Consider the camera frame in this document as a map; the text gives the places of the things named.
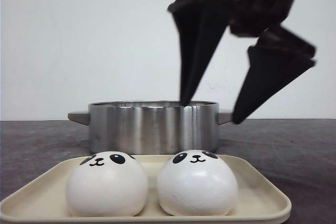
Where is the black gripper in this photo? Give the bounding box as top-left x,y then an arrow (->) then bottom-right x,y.
168,0 -> 315,105

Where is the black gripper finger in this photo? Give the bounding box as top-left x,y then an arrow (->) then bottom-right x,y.
232,46 -> 315,124

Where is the panda bun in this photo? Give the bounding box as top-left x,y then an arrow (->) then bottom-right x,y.
65,151 -> 149,217
157,150 -> 238,216

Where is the cream plastic tray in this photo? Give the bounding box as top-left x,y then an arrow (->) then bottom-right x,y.
1,155 -> 291,223

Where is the stainless steel steamer pot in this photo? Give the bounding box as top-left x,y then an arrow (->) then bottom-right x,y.
68,101 -> 232,155

